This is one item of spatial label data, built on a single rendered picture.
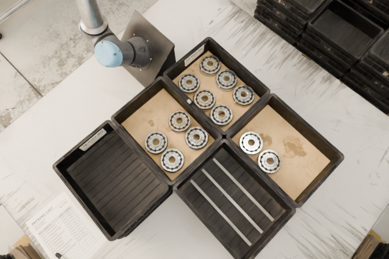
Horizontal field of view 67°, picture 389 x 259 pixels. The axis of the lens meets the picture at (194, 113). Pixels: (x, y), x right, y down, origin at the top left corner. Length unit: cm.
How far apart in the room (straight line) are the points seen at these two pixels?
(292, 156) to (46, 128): 120
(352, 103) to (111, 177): 124
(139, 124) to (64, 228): 58
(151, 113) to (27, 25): 185
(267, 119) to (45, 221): 112
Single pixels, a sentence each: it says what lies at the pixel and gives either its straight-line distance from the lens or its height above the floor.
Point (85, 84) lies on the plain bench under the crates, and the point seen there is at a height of 70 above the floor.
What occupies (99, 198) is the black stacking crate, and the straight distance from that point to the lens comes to 137.
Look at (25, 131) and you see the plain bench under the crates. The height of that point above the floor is 70.
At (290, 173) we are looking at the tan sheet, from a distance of 137.
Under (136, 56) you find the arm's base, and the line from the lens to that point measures 145.
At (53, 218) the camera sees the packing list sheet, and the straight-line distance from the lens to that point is 158.
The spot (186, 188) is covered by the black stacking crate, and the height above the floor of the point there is 83.
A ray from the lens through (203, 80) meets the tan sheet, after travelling 144.
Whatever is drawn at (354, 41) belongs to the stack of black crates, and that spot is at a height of 38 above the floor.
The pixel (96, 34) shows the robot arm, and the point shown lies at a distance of 140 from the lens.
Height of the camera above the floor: 213
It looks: 71 degrees down
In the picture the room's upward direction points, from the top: 2 degrees counter-clockwise
